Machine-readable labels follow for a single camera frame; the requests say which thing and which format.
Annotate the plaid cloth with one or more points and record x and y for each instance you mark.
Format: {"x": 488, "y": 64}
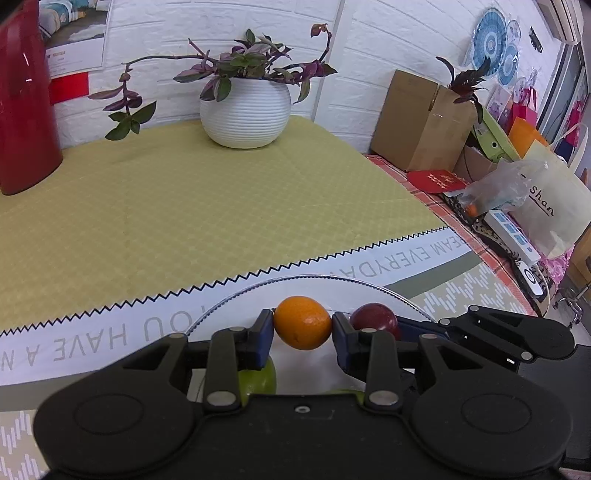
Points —
{"x": 434, "y": 207}

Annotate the green apple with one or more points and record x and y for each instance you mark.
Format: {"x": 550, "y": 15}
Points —
{"x": 341, "y": 392}
{"x": 258, "y": 381}

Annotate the white power strip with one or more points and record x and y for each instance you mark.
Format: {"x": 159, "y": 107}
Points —
{"x": 512, "y": 235}

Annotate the red envelope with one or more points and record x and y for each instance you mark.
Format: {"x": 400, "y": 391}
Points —
{"x": 436, "y": 181}

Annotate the green box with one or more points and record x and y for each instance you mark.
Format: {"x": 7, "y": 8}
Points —
{"x": 491, "y": 138}

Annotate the swivel chair base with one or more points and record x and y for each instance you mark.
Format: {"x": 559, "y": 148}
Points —
{"x": 575, "y": 300}

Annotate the blue decorative wall plates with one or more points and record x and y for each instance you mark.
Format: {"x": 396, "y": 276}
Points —
{"x": 489, "y": 39}

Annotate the potted plant in white pot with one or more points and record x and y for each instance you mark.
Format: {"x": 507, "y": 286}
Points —
{"x": 244, "y": 115}

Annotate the small orange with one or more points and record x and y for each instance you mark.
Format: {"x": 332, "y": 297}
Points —
{"x": 302, "y": 323}

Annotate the printed tablecloth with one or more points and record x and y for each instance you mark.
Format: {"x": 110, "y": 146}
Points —
{"x": 184, "y": 194}

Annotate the purple leaf plant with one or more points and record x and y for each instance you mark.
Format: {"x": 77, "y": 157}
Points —
{"x": 466, "y": 83}

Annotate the white plate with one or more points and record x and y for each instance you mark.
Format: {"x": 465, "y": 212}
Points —
{"x": 314, "y": 374}

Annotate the bedding wall poster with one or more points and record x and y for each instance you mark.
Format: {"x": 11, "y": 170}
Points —
{"x": 74, "y": 37}

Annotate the cream tote bag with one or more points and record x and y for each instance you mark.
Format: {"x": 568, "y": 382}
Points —
{"x": 558, "y": 203}

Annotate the clear plastic bag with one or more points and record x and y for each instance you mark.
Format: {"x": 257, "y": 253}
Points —
{"x": 498, "y": 187}

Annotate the orange paper bag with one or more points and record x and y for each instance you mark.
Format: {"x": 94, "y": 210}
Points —
{"x": 526, "y": 134}

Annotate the small cardboard box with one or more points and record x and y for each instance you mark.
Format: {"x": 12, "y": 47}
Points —
{"x": 475, "y": 164}

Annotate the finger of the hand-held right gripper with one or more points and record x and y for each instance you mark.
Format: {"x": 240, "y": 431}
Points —
{"x": 420, "y": 327}

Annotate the pink gift bag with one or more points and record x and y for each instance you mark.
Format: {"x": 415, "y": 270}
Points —
{"x": 524, "y": 104}

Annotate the small blue paper fan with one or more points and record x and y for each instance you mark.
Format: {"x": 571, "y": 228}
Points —
{"x": 514, "y": 31}

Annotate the red thermos jug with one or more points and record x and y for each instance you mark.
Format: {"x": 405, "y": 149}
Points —
{"x": 23, "y": 92}

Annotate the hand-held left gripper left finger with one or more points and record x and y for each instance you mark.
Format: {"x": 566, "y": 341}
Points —
{"x": 264, "y": 337}

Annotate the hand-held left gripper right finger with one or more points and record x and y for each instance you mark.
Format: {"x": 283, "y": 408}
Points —
{"x": 341, "y": 341}

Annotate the dark red apple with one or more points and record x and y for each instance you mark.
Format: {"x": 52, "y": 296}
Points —
{"x": 376, "y": 316}

